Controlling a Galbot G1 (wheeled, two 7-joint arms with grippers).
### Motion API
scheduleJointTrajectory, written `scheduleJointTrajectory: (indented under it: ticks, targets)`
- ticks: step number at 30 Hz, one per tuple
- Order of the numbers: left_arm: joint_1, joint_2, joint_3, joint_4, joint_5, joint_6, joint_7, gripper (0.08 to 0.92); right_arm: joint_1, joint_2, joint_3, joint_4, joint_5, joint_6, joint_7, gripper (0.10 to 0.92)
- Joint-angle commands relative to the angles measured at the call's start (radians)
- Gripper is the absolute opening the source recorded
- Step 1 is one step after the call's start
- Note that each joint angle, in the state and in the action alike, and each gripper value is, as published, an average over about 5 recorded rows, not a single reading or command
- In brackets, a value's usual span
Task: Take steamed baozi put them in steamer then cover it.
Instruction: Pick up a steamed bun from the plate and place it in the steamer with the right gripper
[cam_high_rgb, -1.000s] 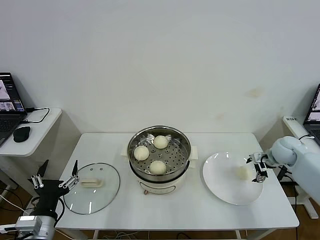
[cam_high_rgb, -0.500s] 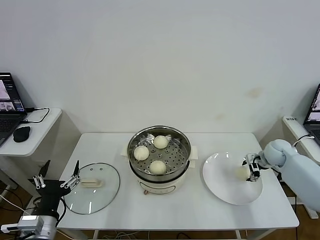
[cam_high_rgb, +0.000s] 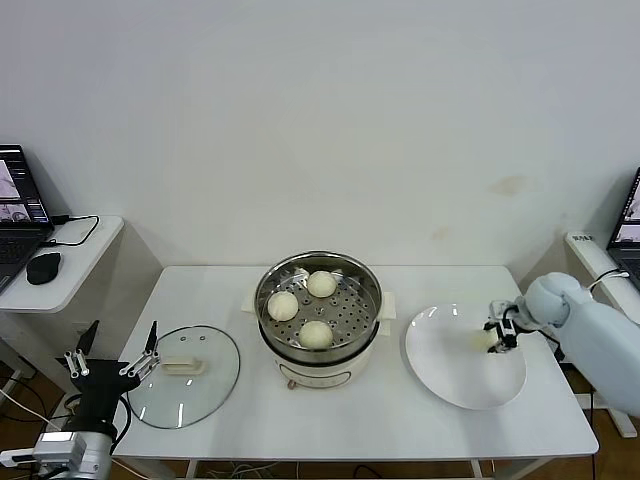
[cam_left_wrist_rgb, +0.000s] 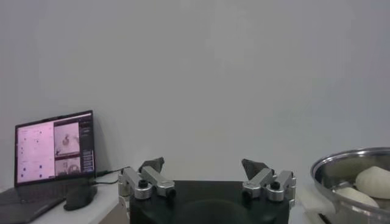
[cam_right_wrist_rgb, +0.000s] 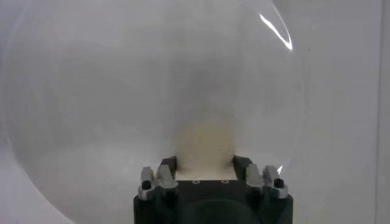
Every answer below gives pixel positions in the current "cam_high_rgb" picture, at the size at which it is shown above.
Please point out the black computer mouse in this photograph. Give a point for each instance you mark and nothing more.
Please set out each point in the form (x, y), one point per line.
(43, 267)

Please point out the white floor power strip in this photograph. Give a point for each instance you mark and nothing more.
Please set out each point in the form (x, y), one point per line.
(55, 426)

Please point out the large white plate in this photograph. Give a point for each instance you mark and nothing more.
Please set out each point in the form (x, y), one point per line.
(450, 370)

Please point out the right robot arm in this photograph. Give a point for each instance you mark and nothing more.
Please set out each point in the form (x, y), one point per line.
(600, 340)

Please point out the cream electric cooker base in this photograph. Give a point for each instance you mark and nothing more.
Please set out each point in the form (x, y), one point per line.
(325, 372)

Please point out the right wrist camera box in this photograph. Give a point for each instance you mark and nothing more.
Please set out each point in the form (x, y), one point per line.
(497, 310)

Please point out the white rectangular table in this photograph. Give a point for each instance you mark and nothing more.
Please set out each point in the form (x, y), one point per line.
(200, 300)

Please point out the black laptop beside mouse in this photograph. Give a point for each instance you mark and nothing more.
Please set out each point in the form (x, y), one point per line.
(15, 245)

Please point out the perforated steel steamer basket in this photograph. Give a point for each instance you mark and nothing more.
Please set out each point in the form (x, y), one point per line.
(350, 320)

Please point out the white wall outlet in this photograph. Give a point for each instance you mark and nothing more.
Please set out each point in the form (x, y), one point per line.
(83, 330)

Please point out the small desk label sticker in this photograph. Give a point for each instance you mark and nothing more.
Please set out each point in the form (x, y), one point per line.
(582, 238)

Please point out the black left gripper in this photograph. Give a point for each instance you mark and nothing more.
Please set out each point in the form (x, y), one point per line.
(102, 385)

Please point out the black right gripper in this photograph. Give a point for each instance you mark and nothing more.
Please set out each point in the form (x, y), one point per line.
(512, 317)

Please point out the white steamed baozi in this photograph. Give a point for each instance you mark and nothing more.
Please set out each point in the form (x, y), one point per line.
(480, 343)
(321, 284)
(316, 335)
(283, 306)

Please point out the white side desk with label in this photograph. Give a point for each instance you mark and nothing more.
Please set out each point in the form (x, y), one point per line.
(587, 252)

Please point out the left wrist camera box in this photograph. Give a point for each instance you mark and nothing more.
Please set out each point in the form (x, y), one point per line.
(59, 447)

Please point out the white side desk with mouse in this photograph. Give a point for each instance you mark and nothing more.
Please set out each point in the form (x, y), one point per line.
(75, 270)

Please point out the round glass pot lid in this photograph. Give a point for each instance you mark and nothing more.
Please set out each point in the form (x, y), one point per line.
(210, 360)

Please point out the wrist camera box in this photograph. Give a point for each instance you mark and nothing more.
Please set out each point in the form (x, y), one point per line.
(59, 447)
(497, 310)

